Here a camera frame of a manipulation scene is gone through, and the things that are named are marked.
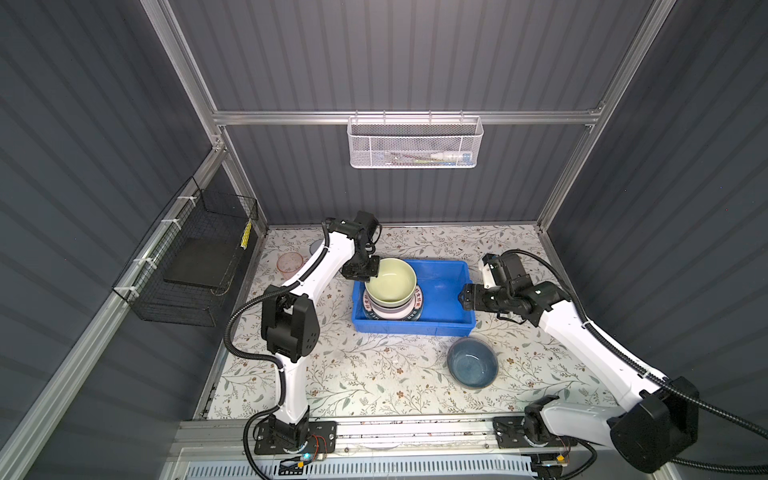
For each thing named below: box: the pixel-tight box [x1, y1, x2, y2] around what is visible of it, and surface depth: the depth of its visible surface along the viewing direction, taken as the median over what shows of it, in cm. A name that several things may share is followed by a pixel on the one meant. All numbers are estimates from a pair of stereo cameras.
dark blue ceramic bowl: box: [447, 337, 499, 389], surface depth 86 cm
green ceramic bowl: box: [364, 257, 418, 307], surface depth 92 cm
